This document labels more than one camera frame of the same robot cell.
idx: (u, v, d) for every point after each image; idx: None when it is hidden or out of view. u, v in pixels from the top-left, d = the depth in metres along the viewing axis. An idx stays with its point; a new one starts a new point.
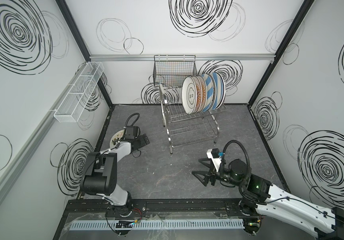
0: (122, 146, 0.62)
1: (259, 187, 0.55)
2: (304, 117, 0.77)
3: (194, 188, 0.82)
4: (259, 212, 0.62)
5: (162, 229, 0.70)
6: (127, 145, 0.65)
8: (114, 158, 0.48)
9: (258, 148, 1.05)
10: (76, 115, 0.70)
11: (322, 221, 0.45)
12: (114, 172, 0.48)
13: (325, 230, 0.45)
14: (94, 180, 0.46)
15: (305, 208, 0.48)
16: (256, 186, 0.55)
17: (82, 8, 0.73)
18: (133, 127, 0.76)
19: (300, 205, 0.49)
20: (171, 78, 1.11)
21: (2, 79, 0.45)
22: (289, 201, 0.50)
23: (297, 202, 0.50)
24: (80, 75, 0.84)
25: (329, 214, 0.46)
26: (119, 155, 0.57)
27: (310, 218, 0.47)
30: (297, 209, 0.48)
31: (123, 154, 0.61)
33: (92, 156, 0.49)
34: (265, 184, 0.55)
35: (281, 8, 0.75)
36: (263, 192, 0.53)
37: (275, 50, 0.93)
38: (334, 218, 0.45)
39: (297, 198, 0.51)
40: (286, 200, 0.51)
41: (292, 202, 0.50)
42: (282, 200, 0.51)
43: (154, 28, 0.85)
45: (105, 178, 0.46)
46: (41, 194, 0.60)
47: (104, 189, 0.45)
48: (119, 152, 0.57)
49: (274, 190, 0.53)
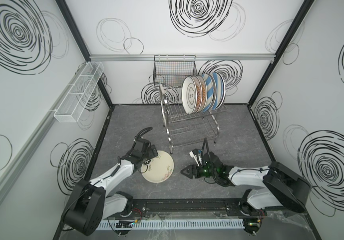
0: (121, 172, 0.55)
1: (225, 171, 0.67)
2: (304, 118, 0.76)
3: (194, 188, 0.82)
4: (255, 206, 0.61)
5: (162, 229, 0.70)
6: (128, 168, 0.58)
8: (102, 196, 0.42)
9: (258, 148, 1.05)
10: (76, 115, 0.70)
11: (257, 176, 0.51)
12: (99, 211, 0.43)
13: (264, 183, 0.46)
14: (77, 213, 0.42)
15: (249, 172, 0.55)
16: (223, 171, 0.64)
17: (82, 8, 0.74)
18: (143, 142, 0.68)
19: (246, 172, 0.56)
20: (171, 78, 1.11)
21: (2, 79, 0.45)
22: (240, 173, 0.59)
23: (246, 171, 0.57)
24: (80, 75, 0.84)
25: (264, 169, 0.51)
26: (115, 182, 0.51)
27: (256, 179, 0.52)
30: (244, 175, 0.56)
31: (121, 179, 0.55)
33: (81, 186, 0.44)
34: (228, 168, 0.68)
35: (281, 8, 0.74)
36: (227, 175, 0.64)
37: (275, 50, 0.93)
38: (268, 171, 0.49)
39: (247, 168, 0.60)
40: (237, 172, 0.60)
41: (242, 172, 0.58)
42: (236, 174, 0.60)
43: (154, 28, 0.83)
45: (88, 215, 0.41)
46: (40, 195, 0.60)
47: (82, 228, 0.40)
48: (114, 180, 0.51)
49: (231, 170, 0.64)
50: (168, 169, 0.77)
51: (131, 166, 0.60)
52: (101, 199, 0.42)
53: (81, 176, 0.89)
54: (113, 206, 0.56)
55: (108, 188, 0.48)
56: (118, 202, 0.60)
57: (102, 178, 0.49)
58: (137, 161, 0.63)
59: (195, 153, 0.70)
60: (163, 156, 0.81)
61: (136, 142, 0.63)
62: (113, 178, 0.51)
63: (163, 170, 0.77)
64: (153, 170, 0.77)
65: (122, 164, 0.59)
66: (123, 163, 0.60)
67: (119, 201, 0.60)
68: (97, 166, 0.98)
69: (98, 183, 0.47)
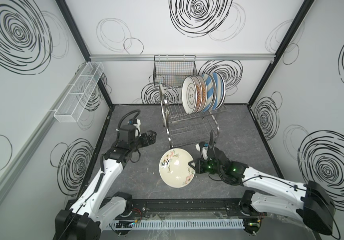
0: (106, 180, 0.48)
1: (235, 171, 0.58)
2: (304, 117, 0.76)
3: (194, 188, 0.82)
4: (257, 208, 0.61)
5: (162, 229, 0.70)
6: (115, 170, 0.51)
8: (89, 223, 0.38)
9: (258, 148, 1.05)
10: (76, 115, 0.70)
11: (292, 195, 0.45)
12: (95, 230, 0.41)
13: (294, 203, 0.45)
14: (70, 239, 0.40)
15: (276, 183, 0.49)
16: (233, 170, 0.59)
17: (82, 8, 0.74)
18: (127, 130, 0.58)
19: (273, 182, 0.49)
20: (171, 78, 1.11)
21: (2, 79, 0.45)
22: (261, 180, 0.52)
23: (271, 180, 0.50)
24: (80, 74, 0.84)
25: (300, 187, 0.45)
26: (101, 198, 0.46)
27: (283, 194, 0.47)
30: (273, 188, 0.48)
31: (110, 184, 0.50)
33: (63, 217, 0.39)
34: (241, 167, 0.58)
35: (281, 8, 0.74)
36: (238, 174, 0.56)
37: (275, 50, 0.93)
38: (305, 191, 0.44)
39: (273, 177, 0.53)
40: (259, 179, 0.52)
41: (266, 181, 0.51)
42: (255, 179, 0.53)
43: (155, 27, 0.82)
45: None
46: (40, 195, 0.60)
47: None
48: (101, 196, 0.45)
49: (249, 171, 0.56)
50: (189, 170, 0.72)
51: (119, 164, 0.52)
52: (90, 224, 0.38)
53: (82, 176, 0.89)
54: (113, 211, 0.56)
55: (96, 207, 0.43)
56: (117, 206, 0.59)
57: (84, 201, 0.42)
58: (125, 152, 0.56)
59: (201, 146, 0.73)
60: (181, 155, 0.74)
61: (120, 132, 0.57)
62: (97, 196, 0.44)
63: (185, 172, 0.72)
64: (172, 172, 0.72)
65: (106, 169, 0.50)
66: (107, 166, 0.51)
67: (116, 207, 0.59)
68: (97, 166, 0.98)
69: (81, 209, 0.41)
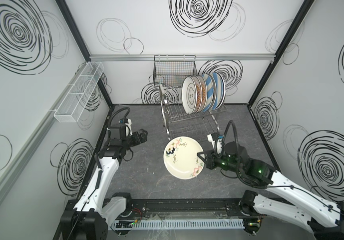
0: (106, 176, 0.48)
1: (261, 173, 0.48)
2: (304, 117, 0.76)
3: (194, 188, 0.82)
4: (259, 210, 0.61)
5: (162, 229, 0.70)
6: (112, 165, 0.52)
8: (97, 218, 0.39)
9: (258, 148, 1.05)
10: (76, 115, 0.70)
11: (326, 215, 0.41)
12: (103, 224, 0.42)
13: (324, 224, 0.42)
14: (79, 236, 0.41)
15: (308, 199, 0.43)
16: (258, 171, 0.49)
17: (82, 8, 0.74)
18: (118, 128, 0.58)
19: (305, 196, 0.44)
20: (171, 78, 1.11)
21: (2, 79, 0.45)
22: (292, 191, 0.45)
23: (303, 193, 0.44)
24: (80, 74, 0.84)
25: (334, 208, 0.42)
26: (103, 193, 0.46)
27: (312, 211, 0.43)
30: (302, 203, 0.44)
31: (110, 179, 0.51)
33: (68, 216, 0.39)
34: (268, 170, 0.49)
35: (281, 9, 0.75)
36: (263, 177, 0.48)
37: (275, 50, 0.93)
38: (339, 213, 0.41)
39: (304, 189, 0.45)
40: (289, 189, 0.45)
41: (296, 192, 0.45)
42: (284, 188, 0.46)
43: (155, 27, 0.82)
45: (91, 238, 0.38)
46: (40, 195, 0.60)
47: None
48: (103, 191, 0.46)
49: (278, 176, 0.48)
50: (197, 162, 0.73)
51: (114, 161, 0.53)
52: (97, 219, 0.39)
53: (82, 176, 0.89)
54: (116, 209, 0.57)
55: (100, 203, 0.44)
56: (118, 204, 0.60)
57: (87, 197, 0.43)
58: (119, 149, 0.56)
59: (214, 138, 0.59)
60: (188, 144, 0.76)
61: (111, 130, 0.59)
62: (99, 191, 0.45)
63: (192, 164, 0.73)
64: (178, 163, 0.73)
65: (103, 166, 0.51)
66: (104, 163, 0.52)
67: (118, 205, 0.60)
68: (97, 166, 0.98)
69: (85, 206, 0.41)
